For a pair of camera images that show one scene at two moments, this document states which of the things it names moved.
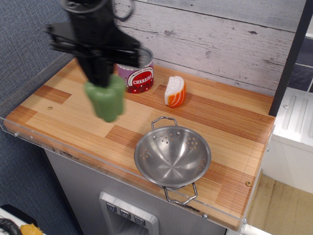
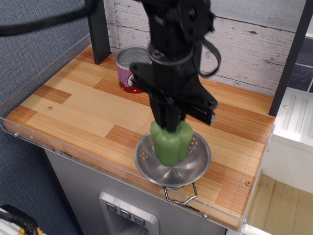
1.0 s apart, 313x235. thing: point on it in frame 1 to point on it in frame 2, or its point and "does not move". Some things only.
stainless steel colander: (173, 157) does not move
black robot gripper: (93, 34) to (179, 83)
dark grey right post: (292, 57) does not move
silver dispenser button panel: (120, 217) does not move
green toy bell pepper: (108, 101) to (171, 147)
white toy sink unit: (289, 154) does not move
